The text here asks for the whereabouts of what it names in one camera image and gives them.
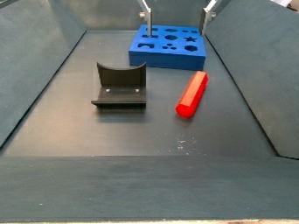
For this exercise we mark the blue foam shape board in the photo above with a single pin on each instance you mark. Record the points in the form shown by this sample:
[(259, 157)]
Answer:
[(173, 47)]

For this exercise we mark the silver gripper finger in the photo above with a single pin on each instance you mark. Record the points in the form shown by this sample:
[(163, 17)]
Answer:
[(207, 14), (145, 14)]

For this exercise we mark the black curved stand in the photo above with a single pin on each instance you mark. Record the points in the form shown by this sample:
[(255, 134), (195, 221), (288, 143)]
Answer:
[(121, 86)]

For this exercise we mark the red hexagonal bar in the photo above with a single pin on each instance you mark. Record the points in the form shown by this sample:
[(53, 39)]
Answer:
[(191, 95)]

